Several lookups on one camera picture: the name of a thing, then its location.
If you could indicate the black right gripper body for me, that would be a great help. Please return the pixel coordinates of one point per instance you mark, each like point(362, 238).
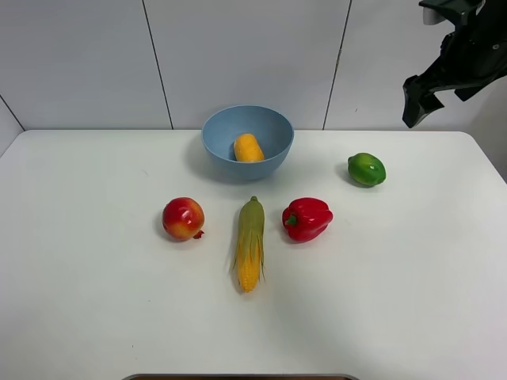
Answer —
point(474, 55)

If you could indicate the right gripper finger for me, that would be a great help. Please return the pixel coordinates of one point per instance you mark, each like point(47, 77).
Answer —
point(420, 100)

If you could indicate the green lime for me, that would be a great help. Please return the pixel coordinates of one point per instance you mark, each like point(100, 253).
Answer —
point(366, 169)

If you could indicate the yellow mango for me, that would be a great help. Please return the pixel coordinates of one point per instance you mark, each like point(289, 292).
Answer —
point(247, 149)

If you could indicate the red yellow pomegranate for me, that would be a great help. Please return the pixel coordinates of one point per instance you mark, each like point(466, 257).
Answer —
point(183, 219)

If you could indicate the blue plastic bowl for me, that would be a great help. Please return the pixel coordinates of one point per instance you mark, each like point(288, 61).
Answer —
point(273, 132)

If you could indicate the red bell pepper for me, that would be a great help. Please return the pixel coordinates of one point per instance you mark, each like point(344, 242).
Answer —
point(306, 218)

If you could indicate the corn cob with husk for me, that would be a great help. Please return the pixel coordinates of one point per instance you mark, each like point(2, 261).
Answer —
point(248, 260)

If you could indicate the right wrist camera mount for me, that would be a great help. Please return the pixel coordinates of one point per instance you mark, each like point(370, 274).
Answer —
point(458, 12)

